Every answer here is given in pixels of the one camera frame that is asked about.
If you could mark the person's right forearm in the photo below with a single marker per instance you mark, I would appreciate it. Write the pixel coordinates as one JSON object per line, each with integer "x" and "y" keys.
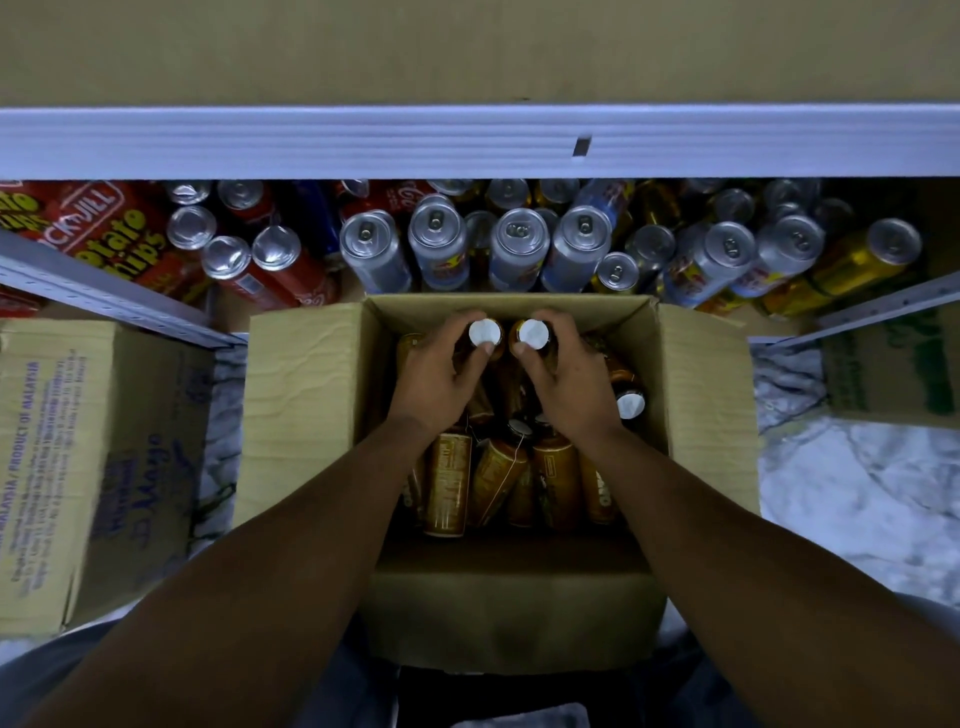
{"x": 765, "y": 600}

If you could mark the plain brown carton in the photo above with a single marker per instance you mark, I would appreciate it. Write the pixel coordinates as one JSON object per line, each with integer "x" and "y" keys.
{"x": 900, "y": 368}

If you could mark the bottles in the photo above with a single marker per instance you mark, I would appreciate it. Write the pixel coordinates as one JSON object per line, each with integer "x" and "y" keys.
{"x": 503, "y": 480}

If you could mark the person's left forearm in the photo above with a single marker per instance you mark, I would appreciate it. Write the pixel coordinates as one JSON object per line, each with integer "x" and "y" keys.
{"x": 255, "y": 600}

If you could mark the person's grey trousers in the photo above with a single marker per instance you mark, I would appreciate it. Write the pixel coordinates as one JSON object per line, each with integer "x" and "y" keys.
{"x": 30, "y": 675}

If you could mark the large red chips packet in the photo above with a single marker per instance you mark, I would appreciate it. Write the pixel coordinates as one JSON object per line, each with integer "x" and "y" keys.
{"x": 90, "y": 233}

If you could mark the person's left hand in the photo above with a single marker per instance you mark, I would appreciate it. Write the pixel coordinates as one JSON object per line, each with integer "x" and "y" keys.
{"x": 428, "y": 387}

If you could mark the printed cardboard carton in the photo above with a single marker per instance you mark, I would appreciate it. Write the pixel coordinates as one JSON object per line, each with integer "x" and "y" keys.
{"x": 90, "y": 465}

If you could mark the golden Oatside bottle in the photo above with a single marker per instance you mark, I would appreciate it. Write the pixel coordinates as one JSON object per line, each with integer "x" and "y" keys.
{"x": 483, "y": 332}
{"x": 533, "y": 333}

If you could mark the white metal shelving rack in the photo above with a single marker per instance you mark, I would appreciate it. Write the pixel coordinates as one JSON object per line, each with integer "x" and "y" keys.
{"x": 450, "y": 143}

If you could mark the brown cardboard box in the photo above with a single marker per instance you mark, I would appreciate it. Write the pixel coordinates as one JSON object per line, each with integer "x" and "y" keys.
{"x": 510, "y": 600}

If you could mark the person's right hand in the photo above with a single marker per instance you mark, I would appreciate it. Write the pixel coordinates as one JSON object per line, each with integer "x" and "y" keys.
{"x": 570, "y": 390}

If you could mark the row of silver cans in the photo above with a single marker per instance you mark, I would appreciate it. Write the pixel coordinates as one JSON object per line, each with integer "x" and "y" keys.
{"x": 525, "y": 240}

